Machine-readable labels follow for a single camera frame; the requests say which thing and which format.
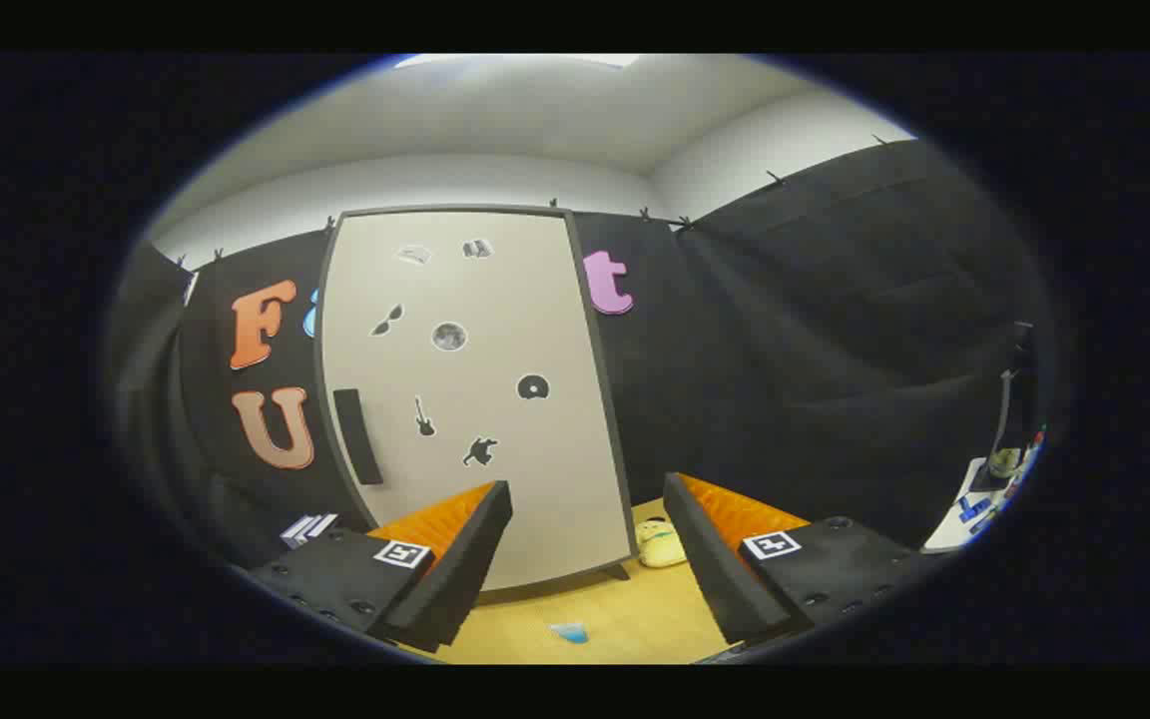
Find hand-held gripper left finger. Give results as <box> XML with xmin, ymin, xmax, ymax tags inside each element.
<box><xmin>246</xmin><ymin>480</ymin><xmax>514</xmax><ymax>655</ymax></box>

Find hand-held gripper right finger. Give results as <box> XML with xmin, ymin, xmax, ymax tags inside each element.
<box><xmin>662</xmin><ymin>472</ymin><xmax>935</xmax><ymax>645</ymax></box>

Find white cabinet door black handle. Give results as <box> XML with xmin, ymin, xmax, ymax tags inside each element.
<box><xmin>313</xmin><ymin>205</ymin><xmax>638</xmax><ymax>600</ymax></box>

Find yellow plush toy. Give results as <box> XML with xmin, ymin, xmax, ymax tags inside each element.
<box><xmin>635</xmin><ymin>517</ymin><xmax>688</xmax><ymax>569</ymax></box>

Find dark grey cabinet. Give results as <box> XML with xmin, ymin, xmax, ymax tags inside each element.
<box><xmin>311</xmin><ymin>203</ymin><xmax>639</xmax><ymax>605</ymax></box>

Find black backdrop cloth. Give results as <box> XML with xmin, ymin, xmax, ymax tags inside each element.
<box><xmin>111</xmin><ymin>140</ymin><xmax>1050</xmax><ymax>570</ymax></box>

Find white side table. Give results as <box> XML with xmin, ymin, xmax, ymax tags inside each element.
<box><xmin>919</xmin><ymin>454</ymin><xmax>1040</xmax><ymax>553</ymax></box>

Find black stand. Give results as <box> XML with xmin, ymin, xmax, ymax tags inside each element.
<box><xmin>969</xmin><ymin>320</ymin><xmax>1035</xmax><ymax>492</ymax></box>

